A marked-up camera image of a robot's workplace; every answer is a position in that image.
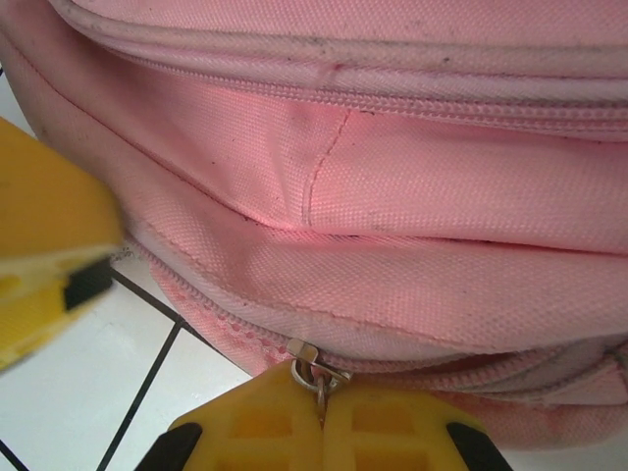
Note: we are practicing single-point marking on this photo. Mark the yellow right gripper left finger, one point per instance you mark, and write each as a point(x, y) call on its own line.
point(255, 432)

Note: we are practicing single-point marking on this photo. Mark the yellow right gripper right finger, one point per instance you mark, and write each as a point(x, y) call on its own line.
point(392, 432)

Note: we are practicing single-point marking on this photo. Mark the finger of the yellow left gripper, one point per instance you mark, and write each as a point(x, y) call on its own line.
point(44, 211)

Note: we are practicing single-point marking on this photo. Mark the pink backpack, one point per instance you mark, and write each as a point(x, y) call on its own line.
point(392, 196)

